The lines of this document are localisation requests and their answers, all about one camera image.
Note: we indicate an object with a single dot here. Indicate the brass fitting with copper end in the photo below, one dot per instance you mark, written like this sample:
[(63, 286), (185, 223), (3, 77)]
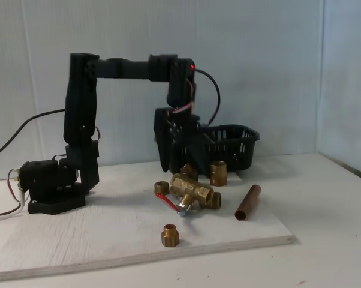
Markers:
[(187, 171)]

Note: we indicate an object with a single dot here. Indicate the tall brass threaded sleeve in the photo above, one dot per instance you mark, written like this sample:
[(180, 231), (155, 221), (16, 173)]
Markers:
[(218, 174)]

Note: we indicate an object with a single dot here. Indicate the black slotted plastic basket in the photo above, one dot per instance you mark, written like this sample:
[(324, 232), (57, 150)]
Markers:
[(237, 168)]

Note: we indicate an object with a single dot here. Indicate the brass threaded nipple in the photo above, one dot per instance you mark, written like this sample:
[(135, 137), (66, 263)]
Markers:
[(217, 200)]

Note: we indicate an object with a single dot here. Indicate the short brass hex nut fitting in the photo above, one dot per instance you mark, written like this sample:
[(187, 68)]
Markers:
[(161, 188)]

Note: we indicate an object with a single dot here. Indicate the copper pipe piece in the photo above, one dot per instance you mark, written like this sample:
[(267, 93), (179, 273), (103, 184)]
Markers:
[(249, 202)]

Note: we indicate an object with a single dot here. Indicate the small brass hex adapter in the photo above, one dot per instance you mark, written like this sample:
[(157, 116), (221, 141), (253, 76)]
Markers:
[(170, 237)]

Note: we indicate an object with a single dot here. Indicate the white wooden board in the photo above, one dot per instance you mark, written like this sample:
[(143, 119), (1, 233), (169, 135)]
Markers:
[(108, 234)]

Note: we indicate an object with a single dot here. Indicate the small controller circuit board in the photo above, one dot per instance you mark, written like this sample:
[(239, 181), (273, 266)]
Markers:
[(17, 180)]

